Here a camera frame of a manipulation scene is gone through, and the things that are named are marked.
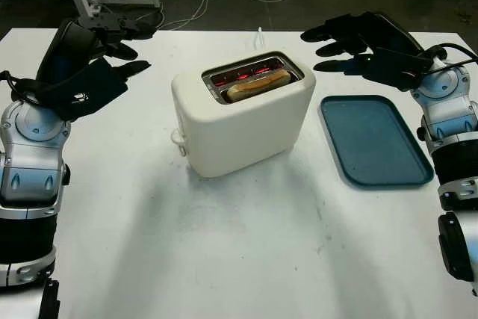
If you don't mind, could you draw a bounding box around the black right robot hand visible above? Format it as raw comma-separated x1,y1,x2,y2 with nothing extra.
300,11,426,73

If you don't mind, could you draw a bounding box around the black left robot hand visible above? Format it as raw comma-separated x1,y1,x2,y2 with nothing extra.
35,12,156,90

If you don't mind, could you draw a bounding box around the browned toast slice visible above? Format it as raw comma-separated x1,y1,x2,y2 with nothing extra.
226,69,291,102

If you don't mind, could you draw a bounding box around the cream white toaster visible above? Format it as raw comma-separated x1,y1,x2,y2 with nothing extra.
170,49,317,179

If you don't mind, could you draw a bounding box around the blue rectangular tray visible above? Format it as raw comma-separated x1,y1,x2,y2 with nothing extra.
318,94,435,189

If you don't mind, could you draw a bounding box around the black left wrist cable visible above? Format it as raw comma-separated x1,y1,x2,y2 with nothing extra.
0,70,38,105

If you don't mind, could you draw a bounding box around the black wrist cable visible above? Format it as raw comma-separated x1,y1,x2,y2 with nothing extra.
421,44,478,74
0,70,38,105

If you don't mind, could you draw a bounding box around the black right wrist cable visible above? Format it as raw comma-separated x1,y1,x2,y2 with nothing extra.
421,44,478,74

